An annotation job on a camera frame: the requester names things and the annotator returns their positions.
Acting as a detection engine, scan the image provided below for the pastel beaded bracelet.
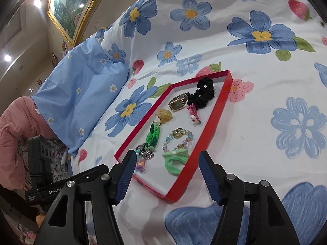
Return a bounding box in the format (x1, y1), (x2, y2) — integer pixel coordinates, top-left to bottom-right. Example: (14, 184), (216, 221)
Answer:
(162, 130), (194, 153)

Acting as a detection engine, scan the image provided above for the colourful beaded hair tie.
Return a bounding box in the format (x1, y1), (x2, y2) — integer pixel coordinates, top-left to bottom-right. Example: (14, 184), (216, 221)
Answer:
(133, 157), (149, 175)

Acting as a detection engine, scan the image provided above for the white floral bedsheet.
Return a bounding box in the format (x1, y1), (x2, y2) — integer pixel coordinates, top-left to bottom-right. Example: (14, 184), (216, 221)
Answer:
(68, 0), (327, 245)

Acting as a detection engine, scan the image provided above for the gold framed painting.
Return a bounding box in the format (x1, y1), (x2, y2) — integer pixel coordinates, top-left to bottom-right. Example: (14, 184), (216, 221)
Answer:
(47, 0), (113, 47)

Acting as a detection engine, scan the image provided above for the small-flowered patterned cloth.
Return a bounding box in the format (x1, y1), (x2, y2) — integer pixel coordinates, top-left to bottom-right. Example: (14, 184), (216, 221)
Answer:
(17, 136), (68, 184)

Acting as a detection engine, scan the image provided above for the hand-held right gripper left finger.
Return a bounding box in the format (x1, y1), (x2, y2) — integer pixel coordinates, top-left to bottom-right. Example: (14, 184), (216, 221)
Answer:
(33, 149), (138, 245)

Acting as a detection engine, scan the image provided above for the gold wristwatch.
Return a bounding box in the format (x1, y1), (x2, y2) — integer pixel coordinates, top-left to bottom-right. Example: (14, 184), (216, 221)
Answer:
(168, 92), (191, 112)

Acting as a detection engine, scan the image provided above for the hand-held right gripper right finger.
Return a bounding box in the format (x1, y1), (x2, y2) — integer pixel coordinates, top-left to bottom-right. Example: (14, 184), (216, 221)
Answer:
(199, 150), (300, 245)

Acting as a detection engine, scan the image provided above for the green braided hair tie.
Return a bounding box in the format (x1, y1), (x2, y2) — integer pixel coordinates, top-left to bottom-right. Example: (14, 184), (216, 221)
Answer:
(145, 121), (162, 150)

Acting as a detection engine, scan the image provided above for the green bow hair tie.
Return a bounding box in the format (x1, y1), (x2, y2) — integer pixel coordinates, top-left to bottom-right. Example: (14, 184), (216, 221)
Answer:
(162, 148), (191, 176)

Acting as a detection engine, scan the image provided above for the silver beaded hair tie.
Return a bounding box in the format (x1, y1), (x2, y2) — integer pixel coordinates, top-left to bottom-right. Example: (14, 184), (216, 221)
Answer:
(135, 144), (155, 160)

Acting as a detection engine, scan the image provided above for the person's left hand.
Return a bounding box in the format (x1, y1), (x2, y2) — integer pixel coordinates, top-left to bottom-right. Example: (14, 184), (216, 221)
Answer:
(36, 212), (48, 227)

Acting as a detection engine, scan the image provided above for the black scrunchie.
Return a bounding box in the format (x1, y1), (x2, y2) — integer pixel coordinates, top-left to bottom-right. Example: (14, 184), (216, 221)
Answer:
(187, 77), (215, 111)

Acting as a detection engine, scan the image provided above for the yellow hair claw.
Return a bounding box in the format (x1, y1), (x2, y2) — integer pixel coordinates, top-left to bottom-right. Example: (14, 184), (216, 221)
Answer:
(156, 108), (174, 125)

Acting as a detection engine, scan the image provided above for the pink hair clip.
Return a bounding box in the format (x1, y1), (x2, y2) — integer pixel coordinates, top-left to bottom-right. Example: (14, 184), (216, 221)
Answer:
(187, 105), (202, 125)

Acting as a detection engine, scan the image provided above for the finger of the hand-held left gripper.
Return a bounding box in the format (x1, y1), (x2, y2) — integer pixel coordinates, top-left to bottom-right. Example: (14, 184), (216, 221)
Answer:
(68, 165), (111, 185)

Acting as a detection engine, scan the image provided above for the red shallow box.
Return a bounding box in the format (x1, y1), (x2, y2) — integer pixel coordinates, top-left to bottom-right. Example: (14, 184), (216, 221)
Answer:
(114, 70), (233, 203)

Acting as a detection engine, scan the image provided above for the light blue flowered pillow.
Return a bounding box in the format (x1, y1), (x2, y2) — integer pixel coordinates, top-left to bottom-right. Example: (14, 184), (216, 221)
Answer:
(30, 37), (130, 158)

